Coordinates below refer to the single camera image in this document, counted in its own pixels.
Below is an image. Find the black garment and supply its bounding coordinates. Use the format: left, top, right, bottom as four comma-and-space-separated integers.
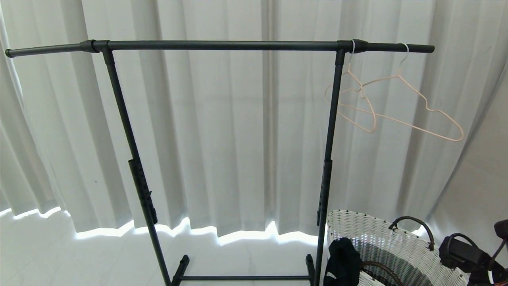
323, 237, 363, 286

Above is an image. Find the white laundry basket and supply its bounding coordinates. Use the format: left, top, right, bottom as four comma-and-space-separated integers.
326, 209, 470, 286

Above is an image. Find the pink clothes hanger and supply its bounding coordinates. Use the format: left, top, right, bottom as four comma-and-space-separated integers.
324, 51, 377, 134
339, 43, 465, 142

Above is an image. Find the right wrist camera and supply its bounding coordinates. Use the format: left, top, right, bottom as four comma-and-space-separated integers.
439, 235, 495, 274

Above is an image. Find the black clothes rack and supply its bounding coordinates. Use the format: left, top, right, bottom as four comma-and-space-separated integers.
5, 39, 435, 286

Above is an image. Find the black cable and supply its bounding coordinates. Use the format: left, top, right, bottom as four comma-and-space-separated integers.
448, 233, 479, 249

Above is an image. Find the white curtain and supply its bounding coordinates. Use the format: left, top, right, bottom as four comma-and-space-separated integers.
0, 0, 508, 246

